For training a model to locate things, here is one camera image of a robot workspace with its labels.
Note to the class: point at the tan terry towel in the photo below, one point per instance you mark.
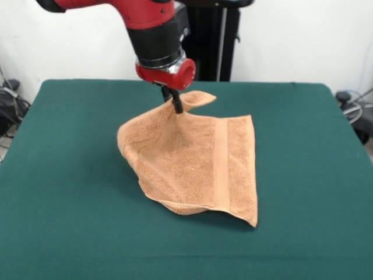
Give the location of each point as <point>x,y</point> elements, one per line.
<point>198,163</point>

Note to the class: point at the dark green table cloth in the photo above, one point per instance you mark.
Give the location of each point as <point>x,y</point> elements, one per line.
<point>87,233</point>

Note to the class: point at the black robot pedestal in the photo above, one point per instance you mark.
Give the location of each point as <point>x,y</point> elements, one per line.
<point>209,43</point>

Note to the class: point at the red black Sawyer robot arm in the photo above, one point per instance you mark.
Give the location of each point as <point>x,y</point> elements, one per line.
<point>151,32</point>

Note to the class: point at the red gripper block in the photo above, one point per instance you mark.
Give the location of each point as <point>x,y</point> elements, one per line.
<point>180,77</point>

